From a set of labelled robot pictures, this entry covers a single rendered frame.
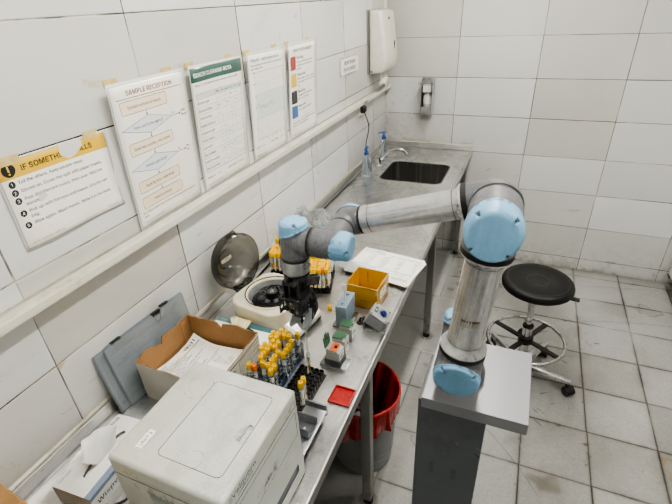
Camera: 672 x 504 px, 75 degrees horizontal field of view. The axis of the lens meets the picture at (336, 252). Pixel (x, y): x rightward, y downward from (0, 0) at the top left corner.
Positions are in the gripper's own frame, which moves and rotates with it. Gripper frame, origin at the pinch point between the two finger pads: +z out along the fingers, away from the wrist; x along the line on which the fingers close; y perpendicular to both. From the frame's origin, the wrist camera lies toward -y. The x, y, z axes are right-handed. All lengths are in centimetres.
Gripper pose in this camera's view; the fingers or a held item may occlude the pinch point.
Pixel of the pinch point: (304, 324)
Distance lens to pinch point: 132.0
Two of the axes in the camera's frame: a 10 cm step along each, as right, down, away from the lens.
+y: -3.7, 4.8, -8.0
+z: 0.3, 8.6, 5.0
